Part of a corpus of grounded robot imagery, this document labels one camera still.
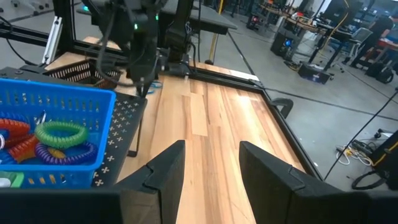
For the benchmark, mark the dark grey rounded stand foot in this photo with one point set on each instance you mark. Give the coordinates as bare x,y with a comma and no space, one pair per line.
284,105

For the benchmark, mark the black box blue light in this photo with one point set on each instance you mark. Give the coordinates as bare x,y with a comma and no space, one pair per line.
284,43

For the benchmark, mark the black plastic basket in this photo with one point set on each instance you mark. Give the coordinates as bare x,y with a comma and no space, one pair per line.
71,73

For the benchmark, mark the black case yellow stripe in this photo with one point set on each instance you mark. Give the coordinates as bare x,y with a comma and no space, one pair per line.
387,158

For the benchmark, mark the aluminium frame post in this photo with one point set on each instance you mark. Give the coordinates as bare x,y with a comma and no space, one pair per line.
51,40

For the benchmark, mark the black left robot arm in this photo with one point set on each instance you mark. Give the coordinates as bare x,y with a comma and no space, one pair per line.
177,31

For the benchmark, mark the black floor box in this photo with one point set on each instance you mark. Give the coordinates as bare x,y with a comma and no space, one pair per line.
314,74

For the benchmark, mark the blue plastic basket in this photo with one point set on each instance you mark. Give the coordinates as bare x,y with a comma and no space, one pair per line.
62,96

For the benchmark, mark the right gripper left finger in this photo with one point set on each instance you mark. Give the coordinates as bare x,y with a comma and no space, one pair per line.
161,186

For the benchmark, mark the blue rubber band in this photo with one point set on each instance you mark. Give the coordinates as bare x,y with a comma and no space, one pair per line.
157,85

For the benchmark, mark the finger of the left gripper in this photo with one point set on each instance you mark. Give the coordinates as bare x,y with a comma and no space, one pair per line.
140,88
148,86

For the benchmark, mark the black background desk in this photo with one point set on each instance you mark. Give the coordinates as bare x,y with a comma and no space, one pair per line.
311,26

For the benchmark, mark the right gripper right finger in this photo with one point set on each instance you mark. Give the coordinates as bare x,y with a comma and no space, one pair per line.
273,193

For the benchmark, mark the person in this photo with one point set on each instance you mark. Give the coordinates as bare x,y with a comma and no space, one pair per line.
373,34

